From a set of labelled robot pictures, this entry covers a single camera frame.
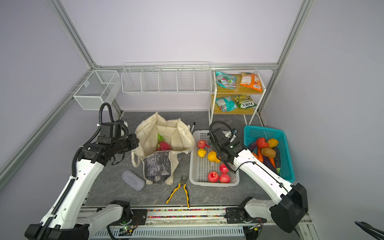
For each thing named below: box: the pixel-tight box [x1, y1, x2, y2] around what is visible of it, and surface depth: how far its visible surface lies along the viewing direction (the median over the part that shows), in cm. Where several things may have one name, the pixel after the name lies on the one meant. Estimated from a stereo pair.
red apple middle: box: [219, 163, 230, 174], surface depth 87 cm
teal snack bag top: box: [215, 71, 238, 90], surface depth 87 cm
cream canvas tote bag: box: [131, 112, 195, 185], surface depth 83 cm
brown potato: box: [260, 147, 277, 158], surface depth 90 cm
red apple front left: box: [207, 171, 220, 183], surface depth 83 cm
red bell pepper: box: [256, 137, 269, 152], surface depth 93 cm
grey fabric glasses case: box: [121, 169, 146, 191], surface depth 85 cm
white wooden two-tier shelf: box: [208, 71, 267, 127], surface depth 92 cm
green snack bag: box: [232, 94, 258, 110], surface depth 103 cm
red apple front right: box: [219, 173, 231, 184], surface depth 82 cm
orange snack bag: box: [239, 72, 263, 92], surface depth 88 cm
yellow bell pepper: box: [268, 138, 279, 148], surface depth 96 cm
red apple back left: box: [197, 139, 206, 149], surface depth 98 cm
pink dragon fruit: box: [157, 132, 172, 151], surface depth 93 cm
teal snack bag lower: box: [215, 96, 238, 113], surface depth 101 cm
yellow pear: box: [207, 151, 221, 163], surface depth 91 cm
